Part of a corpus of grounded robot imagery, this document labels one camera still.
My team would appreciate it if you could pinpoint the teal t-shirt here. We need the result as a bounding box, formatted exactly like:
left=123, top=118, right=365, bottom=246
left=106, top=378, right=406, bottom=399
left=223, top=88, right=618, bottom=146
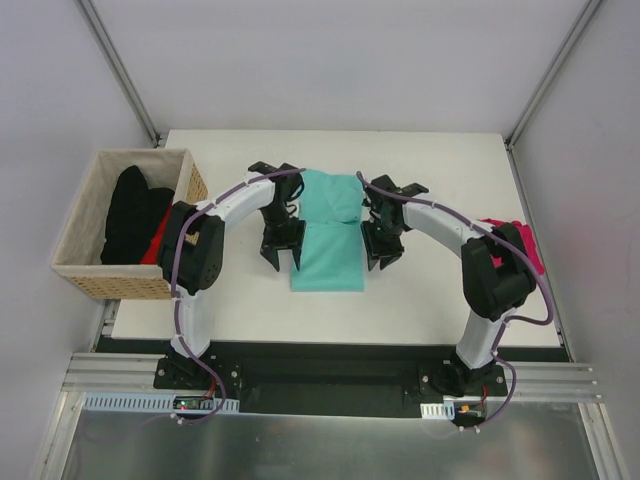
left=291, top=170, right=365, bottom=293

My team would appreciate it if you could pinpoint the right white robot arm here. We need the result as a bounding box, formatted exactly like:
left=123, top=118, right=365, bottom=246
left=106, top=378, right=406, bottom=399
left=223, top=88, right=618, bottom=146
left=357, top=174, right=537, bottom=397

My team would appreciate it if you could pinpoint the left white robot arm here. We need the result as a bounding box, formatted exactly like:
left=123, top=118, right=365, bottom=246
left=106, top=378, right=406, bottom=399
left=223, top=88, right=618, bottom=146
left=157, top=162, right=306, bottom=389

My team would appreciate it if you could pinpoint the red garment in basket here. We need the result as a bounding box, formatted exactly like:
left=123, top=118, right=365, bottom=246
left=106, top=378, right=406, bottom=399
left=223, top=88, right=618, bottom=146
left=140, top=204, right=173, bottom=265

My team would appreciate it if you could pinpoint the black garment in basket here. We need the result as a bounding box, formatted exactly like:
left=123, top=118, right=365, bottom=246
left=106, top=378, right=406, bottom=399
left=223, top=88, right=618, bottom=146
left=100, top=166, right=174, bottom=265

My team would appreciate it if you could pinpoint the pink folded t-shirt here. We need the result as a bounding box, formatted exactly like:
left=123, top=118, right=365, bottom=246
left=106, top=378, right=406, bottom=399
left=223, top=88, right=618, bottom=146
left=479, top=218, right=545, bottom=275

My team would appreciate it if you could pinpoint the wicker laundry basket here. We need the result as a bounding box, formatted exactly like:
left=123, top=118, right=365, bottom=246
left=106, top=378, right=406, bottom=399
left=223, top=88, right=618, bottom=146
left=51, top=149, right=208, bottom=300

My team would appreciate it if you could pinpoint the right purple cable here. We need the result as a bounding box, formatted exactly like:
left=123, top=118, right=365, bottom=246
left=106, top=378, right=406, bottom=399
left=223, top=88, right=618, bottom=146
left=355, top=170, right=555, bottom=434

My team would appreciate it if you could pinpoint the purple cable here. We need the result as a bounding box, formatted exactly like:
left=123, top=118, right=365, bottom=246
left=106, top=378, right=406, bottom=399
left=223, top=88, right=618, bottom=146
left=169, top=167, right=307, bottom=425
left=355, top=170, right=555, bottom=434

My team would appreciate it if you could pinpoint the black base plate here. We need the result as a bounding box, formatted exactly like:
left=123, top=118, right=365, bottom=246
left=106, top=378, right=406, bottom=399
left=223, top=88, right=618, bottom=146
left=153, top=341, right=508, bottom=418

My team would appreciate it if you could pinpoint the right white cable duct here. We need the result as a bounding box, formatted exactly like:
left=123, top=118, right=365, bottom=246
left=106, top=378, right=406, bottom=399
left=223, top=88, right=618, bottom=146
left=420, top=400, right=455, bottom=421

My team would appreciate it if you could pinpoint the white cable duct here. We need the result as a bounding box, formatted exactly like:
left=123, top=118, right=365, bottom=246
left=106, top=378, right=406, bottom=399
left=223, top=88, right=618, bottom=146
left=420, top=400, right=455, bottom=421
left=84, top=392, right=240, bottom=415

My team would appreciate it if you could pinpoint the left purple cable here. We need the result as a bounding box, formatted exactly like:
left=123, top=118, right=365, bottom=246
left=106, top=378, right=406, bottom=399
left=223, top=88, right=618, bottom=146
left=169, top=167, right=307, bottom=425

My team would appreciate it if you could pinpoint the aluminium rail frame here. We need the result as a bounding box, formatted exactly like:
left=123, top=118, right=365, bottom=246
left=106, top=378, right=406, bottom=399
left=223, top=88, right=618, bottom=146
left=62, top=353, right=605, bottom=403

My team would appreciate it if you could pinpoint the left white cable duct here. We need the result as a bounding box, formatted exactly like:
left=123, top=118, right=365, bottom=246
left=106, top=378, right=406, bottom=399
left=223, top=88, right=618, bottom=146
left=84, top=392, right=240, bottom=415

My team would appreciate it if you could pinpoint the left aluminium corner post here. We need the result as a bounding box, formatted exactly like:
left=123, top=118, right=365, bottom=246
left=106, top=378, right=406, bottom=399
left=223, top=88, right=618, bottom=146
left=74, top=0, right=162, bottom=148

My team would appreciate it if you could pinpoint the aluminium corner post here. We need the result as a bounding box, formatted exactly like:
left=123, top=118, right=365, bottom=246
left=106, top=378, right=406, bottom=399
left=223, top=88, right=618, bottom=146
left=504, top=0, right=606, bottom=152
left=74, top=0, right=162, bottom=148

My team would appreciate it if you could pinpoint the right aluminium corner post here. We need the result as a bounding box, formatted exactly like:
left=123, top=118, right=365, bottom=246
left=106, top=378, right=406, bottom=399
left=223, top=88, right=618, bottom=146
left=504, top=0, right=606, bottom=152

